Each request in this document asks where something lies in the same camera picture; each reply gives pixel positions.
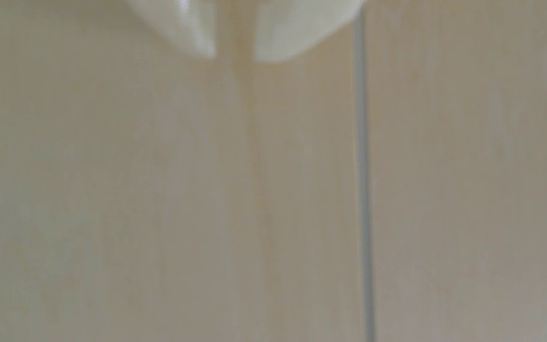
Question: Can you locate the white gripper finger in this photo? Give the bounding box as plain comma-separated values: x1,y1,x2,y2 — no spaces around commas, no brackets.
254,0,365,62
126,0,217,60

